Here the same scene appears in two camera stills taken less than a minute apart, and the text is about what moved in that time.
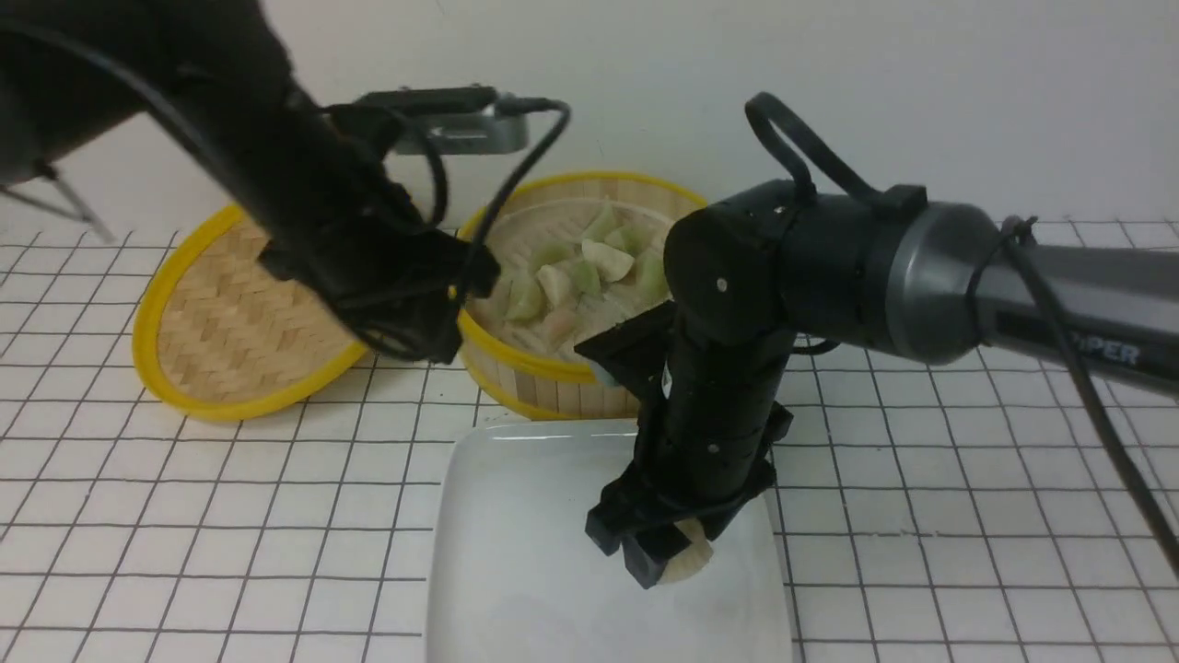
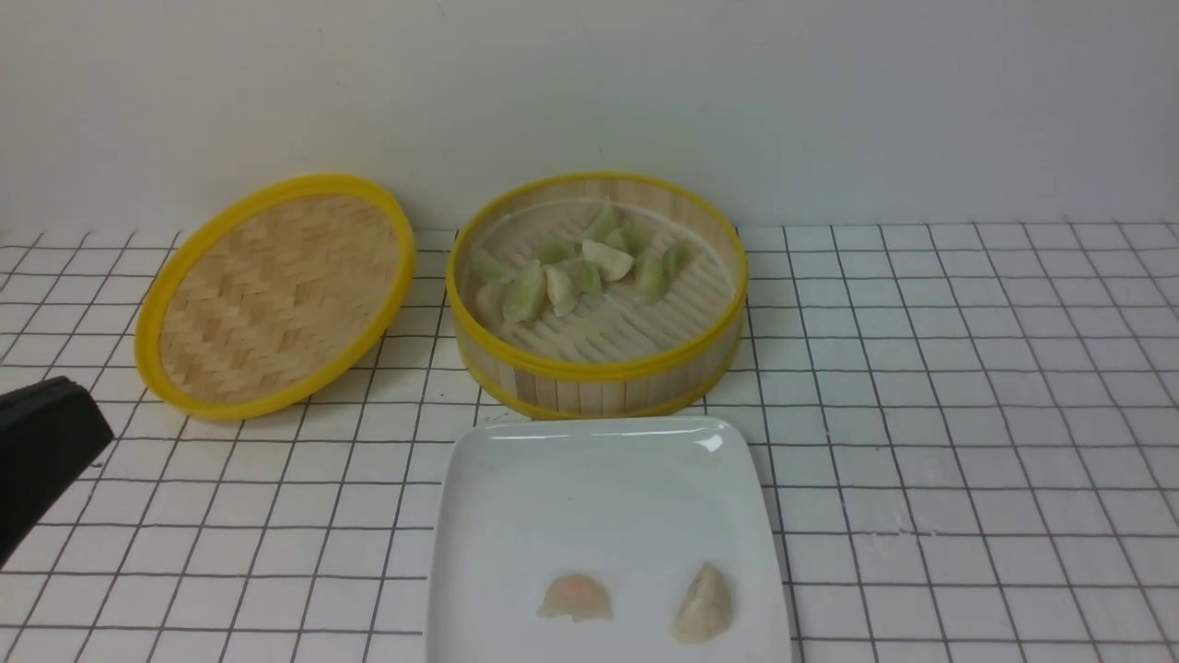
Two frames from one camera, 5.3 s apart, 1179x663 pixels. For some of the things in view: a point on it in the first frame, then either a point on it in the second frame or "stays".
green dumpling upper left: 551,252 stays
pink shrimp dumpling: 558,326 to 578,597
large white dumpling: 689,563 to 706,609
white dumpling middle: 554,284 stays
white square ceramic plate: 513,580 stays
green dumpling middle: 584,276 stays
